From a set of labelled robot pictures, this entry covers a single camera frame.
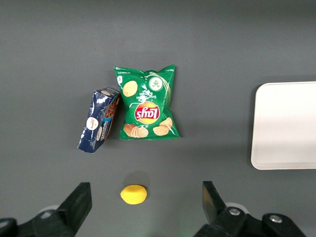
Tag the yellow lemon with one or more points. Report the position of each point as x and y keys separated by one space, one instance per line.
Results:
x=133 y=195

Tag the green lays chips bag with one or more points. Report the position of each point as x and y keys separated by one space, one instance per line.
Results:
x=148 y=106

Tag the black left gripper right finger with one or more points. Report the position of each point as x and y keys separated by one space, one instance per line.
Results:
x=217 y=217

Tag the blue cookie box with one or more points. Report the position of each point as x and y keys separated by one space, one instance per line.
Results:
x=97 y=123

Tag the beige plastic tray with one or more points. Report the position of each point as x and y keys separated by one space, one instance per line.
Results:
x=284 y=126

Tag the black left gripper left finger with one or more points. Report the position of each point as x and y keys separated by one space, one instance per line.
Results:
x=74 y=209

